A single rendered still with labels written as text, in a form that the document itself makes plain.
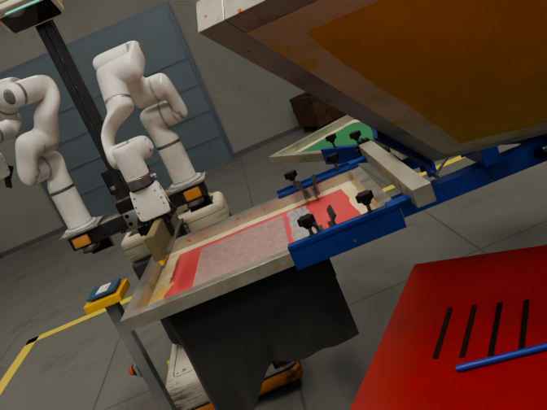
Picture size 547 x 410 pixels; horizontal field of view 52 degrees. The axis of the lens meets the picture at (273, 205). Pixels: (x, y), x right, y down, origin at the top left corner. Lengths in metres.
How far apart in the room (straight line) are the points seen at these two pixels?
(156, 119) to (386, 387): 1.62
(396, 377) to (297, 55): 0.40
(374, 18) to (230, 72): 8.80
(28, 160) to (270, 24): 1.59
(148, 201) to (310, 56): 1.06
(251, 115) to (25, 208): 4.10
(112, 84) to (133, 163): 0.28
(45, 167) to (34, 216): 8.06
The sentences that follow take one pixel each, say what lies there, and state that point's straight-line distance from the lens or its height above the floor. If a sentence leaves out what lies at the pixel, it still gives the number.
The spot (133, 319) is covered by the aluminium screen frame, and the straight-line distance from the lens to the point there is 1.54.
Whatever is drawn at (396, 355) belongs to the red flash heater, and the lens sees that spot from 0.69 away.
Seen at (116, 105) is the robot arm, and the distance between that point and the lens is 1.79.
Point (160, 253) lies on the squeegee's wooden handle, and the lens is 1.58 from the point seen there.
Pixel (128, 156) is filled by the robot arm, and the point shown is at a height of 1.35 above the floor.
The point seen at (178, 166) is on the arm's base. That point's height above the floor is 1.21.
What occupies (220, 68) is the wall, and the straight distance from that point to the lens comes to 9.44.
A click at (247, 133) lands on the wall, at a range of 9.51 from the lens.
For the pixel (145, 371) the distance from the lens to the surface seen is 2.08.
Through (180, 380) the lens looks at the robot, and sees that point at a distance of 2.72.
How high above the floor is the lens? 1.49
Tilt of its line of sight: 15 degrees down
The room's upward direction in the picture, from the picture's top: 23 degrees counter-clockwise
